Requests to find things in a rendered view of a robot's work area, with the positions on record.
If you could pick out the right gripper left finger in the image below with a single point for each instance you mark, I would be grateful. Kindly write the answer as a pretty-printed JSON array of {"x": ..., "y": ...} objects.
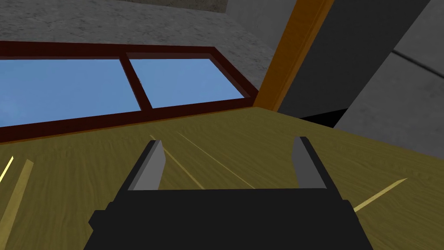
[{"x": 150, "y": 170}]

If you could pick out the dark red framed window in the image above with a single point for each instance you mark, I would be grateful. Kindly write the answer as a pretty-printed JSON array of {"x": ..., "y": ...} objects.
[{"x": 86, "y": 86}]

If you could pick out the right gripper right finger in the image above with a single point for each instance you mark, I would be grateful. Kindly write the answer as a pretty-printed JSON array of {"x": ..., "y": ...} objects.
[{"x": 308, "y": 170}]

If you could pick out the dark grey door leaf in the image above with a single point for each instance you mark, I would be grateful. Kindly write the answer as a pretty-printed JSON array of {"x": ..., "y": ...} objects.
[{"x": 343, "y": 59}]

